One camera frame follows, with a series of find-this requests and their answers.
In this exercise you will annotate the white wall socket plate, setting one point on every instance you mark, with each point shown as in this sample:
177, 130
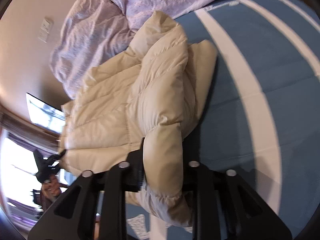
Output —
45, 29

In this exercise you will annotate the blue white striped bedsheet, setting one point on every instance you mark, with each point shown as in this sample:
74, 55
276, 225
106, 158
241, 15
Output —
262, 116

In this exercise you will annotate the window with dark frame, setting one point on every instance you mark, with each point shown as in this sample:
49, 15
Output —
41, 133

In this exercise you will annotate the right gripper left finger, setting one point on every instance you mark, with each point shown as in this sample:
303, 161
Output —
73, 214

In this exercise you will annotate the lilac floral duvet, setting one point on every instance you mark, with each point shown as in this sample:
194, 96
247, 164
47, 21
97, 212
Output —
96, 30

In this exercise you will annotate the cream quilted down jacket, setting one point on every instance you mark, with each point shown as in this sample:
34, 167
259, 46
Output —
150, 97

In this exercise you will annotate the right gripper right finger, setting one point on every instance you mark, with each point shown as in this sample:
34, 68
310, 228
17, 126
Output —
223, 202

